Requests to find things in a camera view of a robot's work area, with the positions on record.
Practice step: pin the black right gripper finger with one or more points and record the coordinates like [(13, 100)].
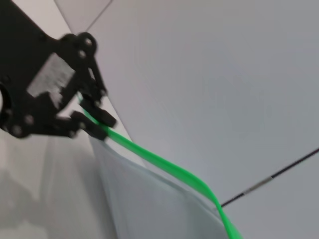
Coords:
[(93, 74), (93, 130)]

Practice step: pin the clear green-zip document bag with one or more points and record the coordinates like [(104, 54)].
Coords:
[(154, 194)]

